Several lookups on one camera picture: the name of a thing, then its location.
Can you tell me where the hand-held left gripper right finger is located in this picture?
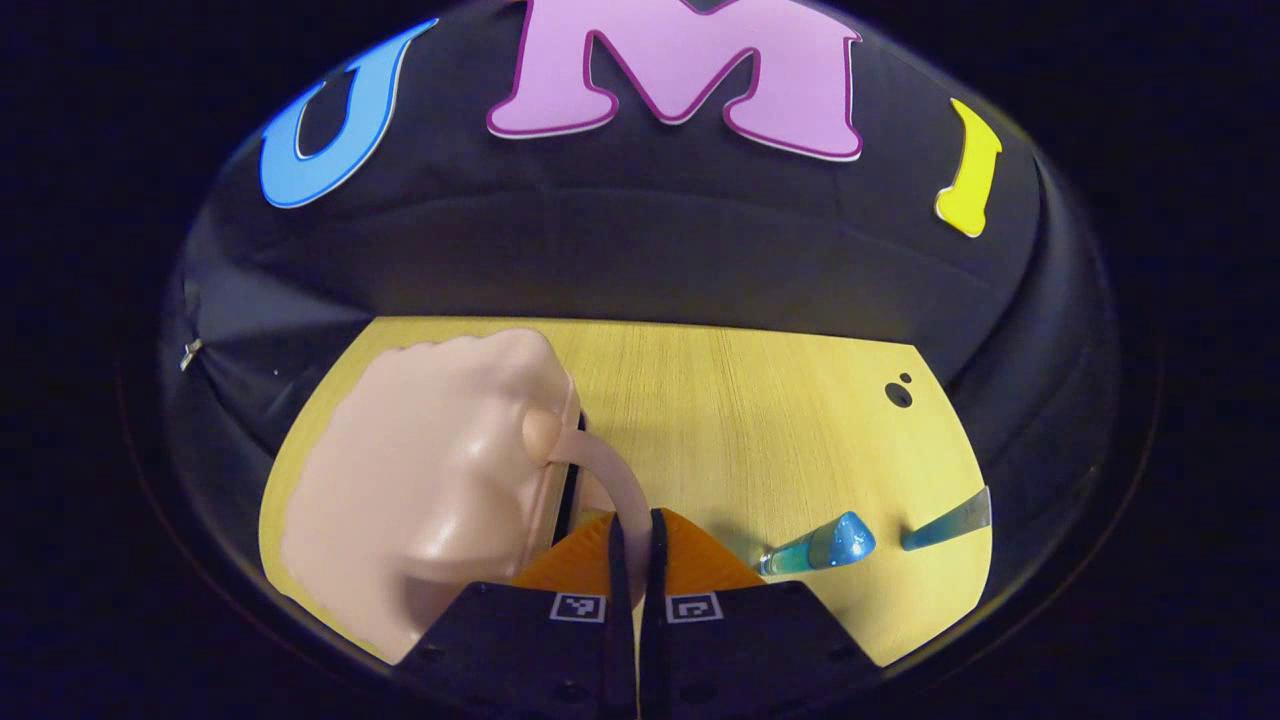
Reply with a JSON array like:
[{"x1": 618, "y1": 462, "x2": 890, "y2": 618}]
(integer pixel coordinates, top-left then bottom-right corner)
[{"x1": 640, "y1": 506, "x2": 883, "y2": 720}]

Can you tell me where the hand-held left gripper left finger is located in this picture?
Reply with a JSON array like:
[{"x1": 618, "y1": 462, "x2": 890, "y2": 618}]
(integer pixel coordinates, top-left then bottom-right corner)
[{"x1": 395, "y1": 508, "x2": 639, "y2": 720}]

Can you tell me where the blue skin care bottle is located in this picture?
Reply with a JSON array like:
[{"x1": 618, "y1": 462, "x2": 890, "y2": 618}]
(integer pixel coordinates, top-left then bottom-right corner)
[{"x1": 757, "y1": 511, "x2": 877, "y2": 578}]

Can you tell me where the pink suitcase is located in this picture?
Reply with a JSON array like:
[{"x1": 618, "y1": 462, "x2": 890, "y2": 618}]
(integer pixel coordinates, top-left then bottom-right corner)
[{"x1": 280, "y1": 328, "x2": 653, "y2": 666}]

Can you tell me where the white and blue cream tube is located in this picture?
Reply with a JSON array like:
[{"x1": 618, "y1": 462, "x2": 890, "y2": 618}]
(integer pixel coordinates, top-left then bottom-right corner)
[{"x1": 900, "y1": 486, "x2": 993, "y2": 552}]

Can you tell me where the black backdrop cloth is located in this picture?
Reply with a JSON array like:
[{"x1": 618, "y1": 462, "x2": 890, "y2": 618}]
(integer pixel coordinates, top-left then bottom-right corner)
[{"x1": 160, "y1": 0, "x2": 1121, "y2": 481}]

